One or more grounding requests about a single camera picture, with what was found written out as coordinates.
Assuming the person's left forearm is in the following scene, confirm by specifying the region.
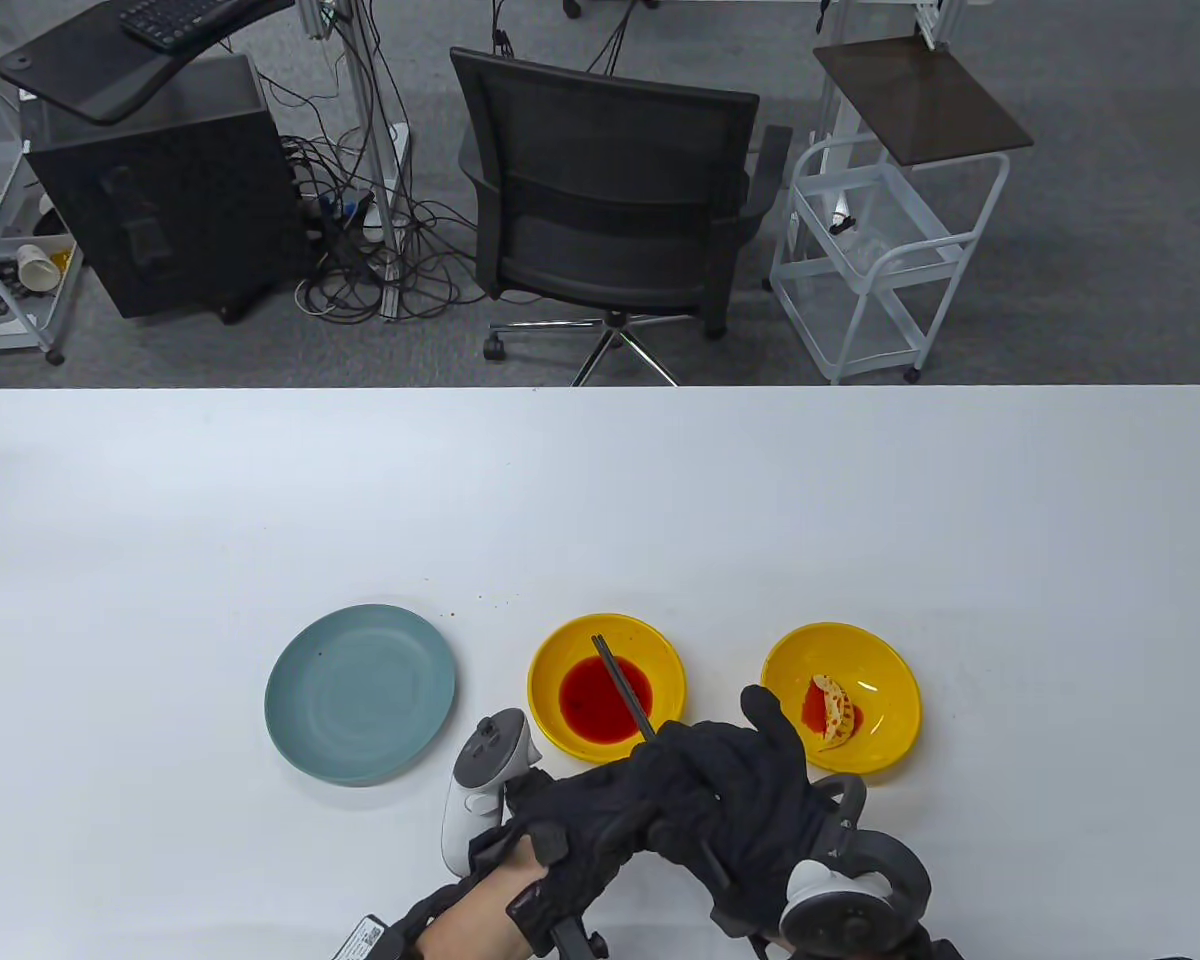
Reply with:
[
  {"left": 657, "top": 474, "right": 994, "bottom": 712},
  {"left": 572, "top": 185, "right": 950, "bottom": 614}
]
[{"left": 415, "top": 860, "right": 551, "bottom": 960}]

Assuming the red soy sauce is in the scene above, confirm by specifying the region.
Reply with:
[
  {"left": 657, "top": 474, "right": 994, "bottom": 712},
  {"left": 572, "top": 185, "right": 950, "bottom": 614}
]
[{"left": 559, "top": 655, "right": 656, "bottom": 744}]

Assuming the black keyboard tray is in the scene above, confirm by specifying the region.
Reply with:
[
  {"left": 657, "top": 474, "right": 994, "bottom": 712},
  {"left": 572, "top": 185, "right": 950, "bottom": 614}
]
[{"left": 0, "top": 0, "right": 296, "bottom": 126}]

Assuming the tangle of black cables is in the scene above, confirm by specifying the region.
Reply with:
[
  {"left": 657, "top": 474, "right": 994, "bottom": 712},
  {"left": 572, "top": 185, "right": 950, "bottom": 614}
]
[{"left": 270, "top": 130, "right": 491, "bottom": 323}]

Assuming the pale dumpling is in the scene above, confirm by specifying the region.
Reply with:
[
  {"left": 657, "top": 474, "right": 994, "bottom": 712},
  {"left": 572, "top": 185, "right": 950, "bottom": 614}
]
[{"left": 805, "top": 675, "right": 863, "bottom": 753}]

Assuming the yellow sauce bowl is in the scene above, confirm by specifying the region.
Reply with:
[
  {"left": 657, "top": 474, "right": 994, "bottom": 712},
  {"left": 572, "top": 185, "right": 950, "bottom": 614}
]
[{"left": 527, "top": 613, "right": 688, "bottom": 766}]

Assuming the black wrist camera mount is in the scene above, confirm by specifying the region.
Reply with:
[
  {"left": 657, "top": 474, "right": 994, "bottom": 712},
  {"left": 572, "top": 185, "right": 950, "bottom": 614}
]
[{"left": 505, "top": 880, "right": 611, "bottom": 960}]

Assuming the brown side table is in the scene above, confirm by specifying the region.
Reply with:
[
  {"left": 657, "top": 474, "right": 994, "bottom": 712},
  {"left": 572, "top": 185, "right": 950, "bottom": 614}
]
[{"left": 813, "top": 38, "right": 1036, "bottom": 166}]

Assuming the black box with white label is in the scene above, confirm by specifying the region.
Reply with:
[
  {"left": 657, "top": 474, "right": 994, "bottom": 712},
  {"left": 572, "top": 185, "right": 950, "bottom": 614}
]
[{"left": 335, "top": 912, "right": 411, "bottom": 960}]

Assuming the grey white controller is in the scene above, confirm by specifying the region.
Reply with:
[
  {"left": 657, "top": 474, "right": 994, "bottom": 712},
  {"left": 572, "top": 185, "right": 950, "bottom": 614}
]
[
  {"left": 442, "top": 708, "right": 544, "bottom": 879},
  {"left": 780, "top": 775, "right": 933, "bottom": 959}
]

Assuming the teal plate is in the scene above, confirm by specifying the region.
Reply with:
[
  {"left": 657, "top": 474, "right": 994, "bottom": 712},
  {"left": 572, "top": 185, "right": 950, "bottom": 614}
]
[{"left": 265, "top": 603, "right": 457, "bottom": 788}]

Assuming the aluminium frame post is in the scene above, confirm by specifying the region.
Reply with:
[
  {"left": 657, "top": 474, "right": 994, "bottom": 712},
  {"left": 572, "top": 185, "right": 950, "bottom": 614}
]
[
  {"left": 910, "top": 0, "right": 996, "bottom": 51},
  {"left": 335, "top": 0, "right": 406, "bottom": 323}
]

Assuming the black office chair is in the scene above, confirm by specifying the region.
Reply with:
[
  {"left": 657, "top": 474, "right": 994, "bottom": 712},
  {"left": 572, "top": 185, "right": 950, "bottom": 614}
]
[{"left": 450, "top": 45, "right": 796, "bottom": 387}]

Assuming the person's right hand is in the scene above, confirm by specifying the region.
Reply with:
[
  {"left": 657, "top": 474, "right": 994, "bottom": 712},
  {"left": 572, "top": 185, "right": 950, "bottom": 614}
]
[{"left": 640, "top": 685, "right": 846, "bottom": 941}]

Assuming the person's left hand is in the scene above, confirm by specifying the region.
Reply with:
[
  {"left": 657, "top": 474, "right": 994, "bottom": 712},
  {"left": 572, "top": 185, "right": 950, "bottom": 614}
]
[{"left": 470, "top": 738, "right": 683, "bottom": 933}]

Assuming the black keyboard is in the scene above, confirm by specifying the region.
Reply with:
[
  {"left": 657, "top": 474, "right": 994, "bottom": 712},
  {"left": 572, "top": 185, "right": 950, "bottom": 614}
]
[{"left": 118, "top": 0, "right": 261, "bottom": 51}]

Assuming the black computer tower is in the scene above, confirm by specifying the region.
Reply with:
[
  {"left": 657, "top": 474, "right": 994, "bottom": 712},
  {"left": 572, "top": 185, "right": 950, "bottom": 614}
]
[{"left": 20, "top": 55, "right": 311, "bottom": 324}]

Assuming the white rolling cart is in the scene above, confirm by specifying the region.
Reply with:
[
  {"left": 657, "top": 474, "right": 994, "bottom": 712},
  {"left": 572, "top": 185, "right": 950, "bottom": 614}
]
[{"left": 768, "top": 135, "right": 1011, "bottom": 386}]

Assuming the white wire cart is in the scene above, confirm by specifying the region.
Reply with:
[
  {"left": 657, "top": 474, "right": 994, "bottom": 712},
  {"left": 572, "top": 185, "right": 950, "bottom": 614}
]
[{"left": 0, "top": 90, "right": 86, "bottom": 367}]

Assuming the yellow dumpling bowl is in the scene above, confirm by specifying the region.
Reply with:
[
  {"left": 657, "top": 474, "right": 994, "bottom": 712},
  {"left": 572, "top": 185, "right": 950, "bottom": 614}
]
[{"left": 760, "top": 622, "right": 923, "bottom": 776}]

